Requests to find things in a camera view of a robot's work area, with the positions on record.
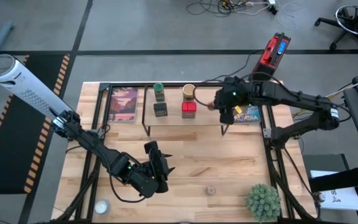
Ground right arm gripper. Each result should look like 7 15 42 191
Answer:
213 76 253 125

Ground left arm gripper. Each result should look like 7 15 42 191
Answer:
126 141 177 199

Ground smoked paprika tin red lid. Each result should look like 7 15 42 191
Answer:
181 101 198 119

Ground dark green square tin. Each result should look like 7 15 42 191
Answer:
153 101 168 118

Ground oregano glass jar green lid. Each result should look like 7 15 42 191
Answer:
153 82 167 103

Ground small wooden shelf black legs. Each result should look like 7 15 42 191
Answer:
140 85 231 137

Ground Acadia lighthouse picture book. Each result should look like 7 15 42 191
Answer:
232 105 262 124

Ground round canister tan lid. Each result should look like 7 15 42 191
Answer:
181 83 197 102

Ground red black power box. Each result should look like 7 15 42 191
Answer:
251 32 291 81

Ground sunset landscape picture book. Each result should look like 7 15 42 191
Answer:
108 86 139 123

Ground green artificial ball plant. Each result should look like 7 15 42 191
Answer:
244 183 282 223

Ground dark grey box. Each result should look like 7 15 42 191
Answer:
302 153 349 172

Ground black flat bar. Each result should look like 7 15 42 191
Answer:
308 164 358 194

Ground black office chair base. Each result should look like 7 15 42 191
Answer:
314 0 358 50

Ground white printed paper sheet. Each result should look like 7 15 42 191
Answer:
309 169 358 212

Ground white tower air purifier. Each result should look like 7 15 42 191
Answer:
0 54 74 121

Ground black mat hazard stripes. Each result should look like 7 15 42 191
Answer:
0 54 71 195

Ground black floor power cable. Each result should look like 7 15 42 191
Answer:
209 49 262 82

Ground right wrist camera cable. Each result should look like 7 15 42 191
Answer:
193 86 213 109

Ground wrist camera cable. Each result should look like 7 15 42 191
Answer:
108 174 145 203
193 86 213 109

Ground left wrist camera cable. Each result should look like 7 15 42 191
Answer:
108 174 145 203

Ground black metal rig frame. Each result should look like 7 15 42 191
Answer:
50 81 318 224

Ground floor cable tangle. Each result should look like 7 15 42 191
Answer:
186 0 301 31

